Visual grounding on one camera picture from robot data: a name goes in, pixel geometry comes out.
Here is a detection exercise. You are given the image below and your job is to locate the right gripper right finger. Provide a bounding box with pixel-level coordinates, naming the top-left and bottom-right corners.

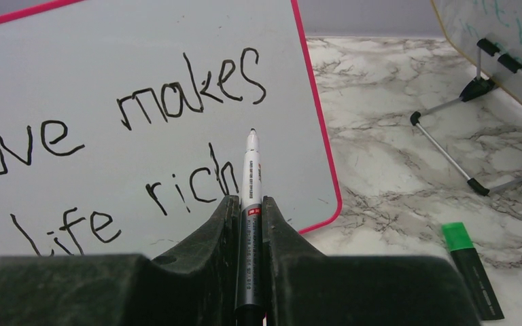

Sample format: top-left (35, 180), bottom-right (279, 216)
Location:
top-left (262, 196), bottom-right (481, 325)

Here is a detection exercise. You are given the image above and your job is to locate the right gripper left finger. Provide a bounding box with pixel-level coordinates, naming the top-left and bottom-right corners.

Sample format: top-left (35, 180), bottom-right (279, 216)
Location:
top-left (0, 196), bottom-right (239, 325)

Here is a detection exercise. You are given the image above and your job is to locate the white black-tipped marker pen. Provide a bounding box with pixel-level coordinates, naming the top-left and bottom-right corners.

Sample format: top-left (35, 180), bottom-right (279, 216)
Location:
top-left (234, 128), bottom-right (265, 325)

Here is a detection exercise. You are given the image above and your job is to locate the pink-framed whiteboard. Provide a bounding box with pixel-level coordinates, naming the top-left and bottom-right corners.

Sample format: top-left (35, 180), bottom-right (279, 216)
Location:
top-left (0, 1), bottom-right (342, 257)

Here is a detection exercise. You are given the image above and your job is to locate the green black highlighter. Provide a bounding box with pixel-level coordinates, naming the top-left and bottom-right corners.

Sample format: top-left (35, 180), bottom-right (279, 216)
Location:
top-left (442, 222), bottom-right (505, 321)

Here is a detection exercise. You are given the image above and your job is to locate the yellow-edged board on stand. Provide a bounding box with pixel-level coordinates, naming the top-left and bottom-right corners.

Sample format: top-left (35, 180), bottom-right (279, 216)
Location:
top-left (410, 1), bottom-right (522, 196)

